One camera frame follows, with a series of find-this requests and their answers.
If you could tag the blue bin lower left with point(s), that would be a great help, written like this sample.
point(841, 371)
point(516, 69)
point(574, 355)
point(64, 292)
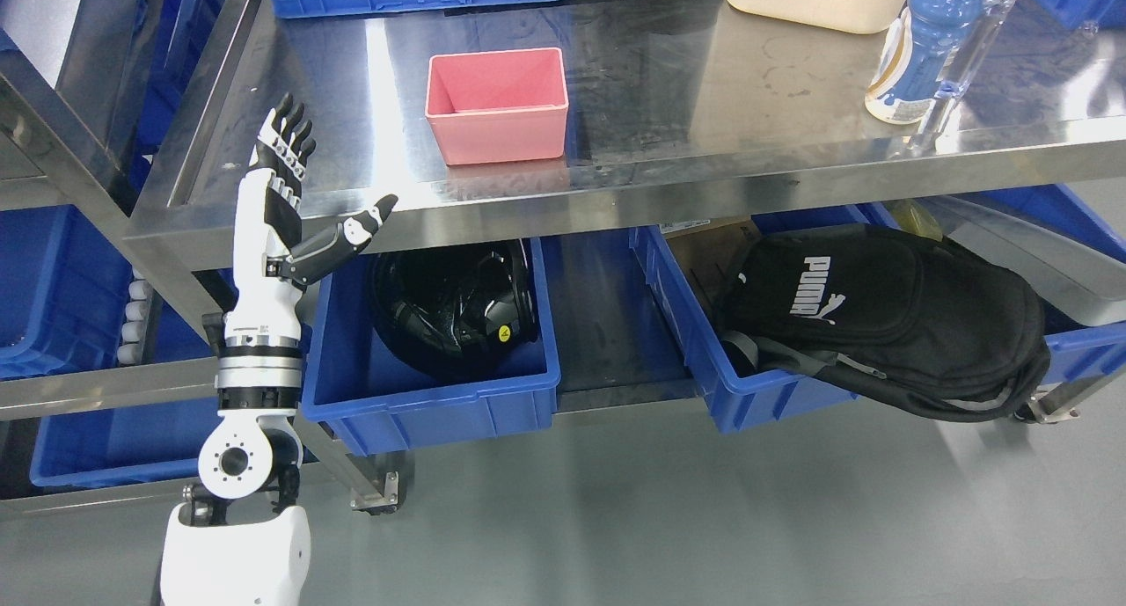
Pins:
point(123, 446)

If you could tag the black Puma backpack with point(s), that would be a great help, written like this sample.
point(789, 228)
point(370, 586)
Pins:
point(922, 325)

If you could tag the blue bin with backpack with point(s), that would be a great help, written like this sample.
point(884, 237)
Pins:
point(739, 397)

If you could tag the blue bin left shelf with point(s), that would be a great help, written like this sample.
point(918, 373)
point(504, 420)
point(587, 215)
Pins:
point(64, 290)

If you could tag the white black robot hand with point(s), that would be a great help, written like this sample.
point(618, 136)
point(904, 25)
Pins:
point(273, 261)

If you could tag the steel table cart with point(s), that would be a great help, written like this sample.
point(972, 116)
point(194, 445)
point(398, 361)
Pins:
point(679, 110)

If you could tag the steel left shelf rack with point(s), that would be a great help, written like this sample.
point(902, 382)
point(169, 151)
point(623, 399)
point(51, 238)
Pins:
point(72, 74)

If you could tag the pink plastic storage box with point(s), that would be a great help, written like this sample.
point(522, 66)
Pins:
point(498, 106)

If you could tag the black helmet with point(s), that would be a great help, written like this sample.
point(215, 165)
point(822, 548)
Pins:
point(455, 313)

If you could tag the clear plastic bottle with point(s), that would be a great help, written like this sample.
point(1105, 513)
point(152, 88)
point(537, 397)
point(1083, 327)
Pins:
point(960, 74)

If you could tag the white robot forearm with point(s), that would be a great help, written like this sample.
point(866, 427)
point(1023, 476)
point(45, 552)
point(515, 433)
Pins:
point(239, 536)

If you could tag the blue bin with helmet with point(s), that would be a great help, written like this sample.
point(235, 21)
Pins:
point(377, 404)

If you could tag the cardboard box in bin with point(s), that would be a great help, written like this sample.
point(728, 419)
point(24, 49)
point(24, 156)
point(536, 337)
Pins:
point(711, 256)

